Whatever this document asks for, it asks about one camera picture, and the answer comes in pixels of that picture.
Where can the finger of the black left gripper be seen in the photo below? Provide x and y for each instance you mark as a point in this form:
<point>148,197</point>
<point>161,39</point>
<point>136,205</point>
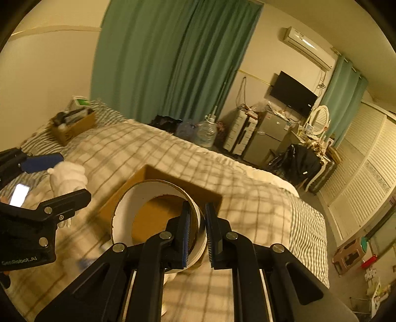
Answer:
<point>57,209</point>
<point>15,162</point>

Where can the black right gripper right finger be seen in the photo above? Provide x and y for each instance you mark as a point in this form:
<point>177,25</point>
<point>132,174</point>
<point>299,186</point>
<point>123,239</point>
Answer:
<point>269,283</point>

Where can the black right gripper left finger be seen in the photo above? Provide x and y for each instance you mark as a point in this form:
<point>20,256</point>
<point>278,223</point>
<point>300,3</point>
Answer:
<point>126,282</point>

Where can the white plush toy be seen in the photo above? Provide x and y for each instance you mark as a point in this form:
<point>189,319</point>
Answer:
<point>67,177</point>

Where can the white tape roll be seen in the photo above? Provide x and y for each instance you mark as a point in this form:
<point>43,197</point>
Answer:
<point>152,218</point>

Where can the glowing smartphone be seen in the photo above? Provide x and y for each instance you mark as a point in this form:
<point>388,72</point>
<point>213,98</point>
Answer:
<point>19,195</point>

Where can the striped grey bed sheet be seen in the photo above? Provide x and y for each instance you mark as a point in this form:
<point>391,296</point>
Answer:
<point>308,236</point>

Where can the small cluttered cardboard box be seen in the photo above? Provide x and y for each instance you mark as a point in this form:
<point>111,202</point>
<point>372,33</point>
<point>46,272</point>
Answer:
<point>65,132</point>

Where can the white louvered wardrobe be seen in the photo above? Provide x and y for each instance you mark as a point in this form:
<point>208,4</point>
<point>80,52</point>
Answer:
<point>365,178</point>

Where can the black jacket on chair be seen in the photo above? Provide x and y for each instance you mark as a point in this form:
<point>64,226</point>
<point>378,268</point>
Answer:
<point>296,164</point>

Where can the large clear water jug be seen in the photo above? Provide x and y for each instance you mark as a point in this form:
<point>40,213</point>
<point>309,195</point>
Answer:
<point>206,132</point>

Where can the grey mini fridge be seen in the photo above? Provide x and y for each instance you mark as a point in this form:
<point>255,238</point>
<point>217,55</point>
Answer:
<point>267,136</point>

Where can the oval white vanity mirror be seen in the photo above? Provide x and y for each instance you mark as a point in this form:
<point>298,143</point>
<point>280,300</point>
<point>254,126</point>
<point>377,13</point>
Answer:
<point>318,121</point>

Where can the large green curtain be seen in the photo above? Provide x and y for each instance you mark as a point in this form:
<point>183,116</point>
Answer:
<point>172,58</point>

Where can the green window curtain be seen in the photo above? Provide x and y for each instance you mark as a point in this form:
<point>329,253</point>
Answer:
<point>342,97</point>

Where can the white air conditioner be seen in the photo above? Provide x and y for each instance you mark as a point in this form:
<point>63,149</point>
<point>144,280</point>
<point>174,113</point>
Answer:
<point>309,49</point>

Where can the black wall television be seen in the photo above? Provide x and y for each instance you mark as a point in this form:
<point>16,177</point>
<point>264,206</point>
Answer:
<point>293,94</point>

